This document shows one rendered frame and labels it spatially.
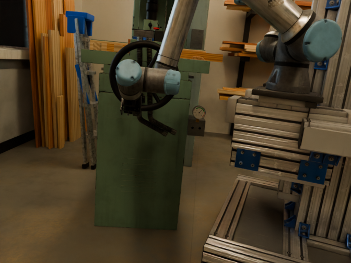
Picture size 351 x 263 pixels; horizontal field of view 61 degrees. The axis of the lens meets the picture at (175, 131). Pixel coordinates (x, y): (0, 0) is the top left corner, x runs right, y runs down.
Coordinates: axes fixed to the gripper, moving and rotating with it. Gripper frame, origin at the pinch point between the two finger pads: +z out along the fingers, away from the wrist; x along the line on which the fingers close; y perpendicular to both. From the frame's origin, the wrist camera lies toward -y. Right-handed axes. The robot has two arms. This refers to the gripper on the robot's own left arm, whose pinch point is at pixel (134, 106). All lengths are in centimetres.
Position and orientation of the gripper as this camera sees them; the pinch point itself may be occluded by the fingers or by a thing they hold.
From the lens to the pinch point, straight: 122.6
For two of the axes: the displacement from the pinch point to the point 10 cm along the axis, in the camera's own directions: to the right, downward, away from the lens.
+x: 9.9, 1.0, 0.6
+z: -0.8, 2.8, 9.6
